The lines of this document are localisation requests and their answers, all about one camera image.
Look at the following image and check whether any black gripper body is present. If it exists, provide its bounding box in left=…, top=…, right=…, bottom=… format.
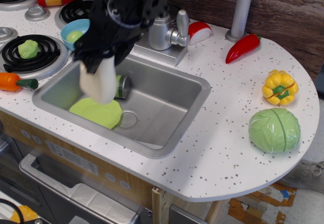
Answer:
left=74, top=0, right=147, bottom=55

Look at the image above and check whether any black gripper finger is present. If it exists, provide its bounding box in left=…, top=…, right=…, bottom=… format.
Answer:
left=73, top=51, right=109, bottom=74
left=114, top=40, right=137, bottom=66

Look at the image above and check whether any cream detergent bottle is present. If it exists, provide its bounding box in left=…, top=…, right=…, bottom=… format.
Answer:
left=79, top=56, right=117, bottom=104

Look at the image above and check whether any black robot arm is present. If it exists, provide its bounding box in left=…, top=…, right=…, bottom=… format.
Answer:
left=74, top=0, right=168, bottom=73

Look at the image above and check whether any silver sink basin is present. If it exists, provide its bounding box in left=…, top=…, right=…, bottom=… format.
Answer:
left=32, top=55, right=211, bottom=158

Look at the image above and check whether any green ball in bowl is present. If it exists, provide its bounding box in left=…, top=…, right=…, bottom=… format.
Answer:
left=66, top=30, right=84, bottom=43

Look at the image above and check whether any green pea can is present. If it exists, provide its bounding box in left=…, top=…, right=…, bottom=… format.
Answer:
left=115, top=75, right=131, bottom=99

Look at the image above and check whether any light blue bowl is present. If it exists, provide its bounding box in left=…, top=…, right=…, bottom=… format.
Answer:
left=61, top=19, right=90, bottom=51

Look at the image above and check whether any back right stove burner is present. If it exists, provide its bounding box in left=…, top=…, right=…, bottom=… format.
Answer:
left=55, top=0, right=93, bottom=30

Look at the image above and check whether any front left stove burner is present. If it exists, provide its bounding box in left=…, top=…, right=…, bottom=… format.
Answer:
left=1, top=34, right=69, bottom=80

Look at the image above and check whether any silver toy faucet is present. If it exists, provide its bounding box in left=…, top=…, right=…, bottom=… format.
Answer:
left=133, top=10, right=190, bottom=66

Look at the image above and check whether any light green plate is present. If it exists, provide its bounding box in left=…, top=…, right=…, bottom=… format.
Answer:
left=69, top=97, right=123, bottom=129

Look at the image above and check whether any green lettuce piece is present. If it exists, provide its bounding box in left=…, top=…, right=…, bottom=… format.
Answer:
left=18, top=40, right=38, bottom=59

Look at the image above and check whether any grey stove knob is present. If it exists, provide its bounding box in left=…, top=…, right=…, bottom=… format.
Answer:
left=24, top=5, right=50, bottom=22
left=0, top=27, right=18, bottom=44

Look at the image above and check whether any red white sushi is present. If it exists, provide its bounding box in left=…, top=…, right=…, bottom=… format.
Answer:
left=188, top=21, right=212, bottom=45

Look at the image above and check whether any orange toy carrot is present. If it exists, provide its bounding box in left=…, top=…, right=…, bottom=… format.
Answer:
left=0, top=72, right=38, bottom=91

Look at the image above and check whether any grey stove knob left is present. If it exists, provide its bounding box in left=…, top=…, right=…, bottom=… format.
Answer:
left=0, top=27, right=18, bottom=44

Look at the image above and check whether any red chili pepper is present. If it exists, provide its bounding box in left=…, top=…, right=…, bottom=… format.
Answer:
left=225, top=33, right=261, bottom=64

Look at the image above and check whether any grey support pole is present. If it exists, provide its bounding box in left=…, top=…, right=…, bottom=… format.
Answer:
left=226, top=0, right=252, bottom=43

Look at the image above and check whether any yellow bell pepper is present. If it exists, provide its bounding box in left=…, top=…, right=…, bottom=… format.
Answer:
left=262, top=70, right=299, bottom=105

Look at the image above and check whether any green cabbage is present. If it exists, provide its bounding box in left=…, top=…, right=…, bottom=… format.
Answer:
left=248, top=108, right=301, bottom=153

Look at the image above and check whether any silver oven door handle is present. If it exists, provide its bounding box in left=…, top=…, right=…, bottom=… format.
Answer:
left=19, top=154, right=141, bottom=223

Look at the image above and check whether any yellow object with black cable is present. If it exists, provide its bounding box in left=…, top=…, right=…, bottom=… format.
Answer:
left=1, top=199, right=38, bottom=223

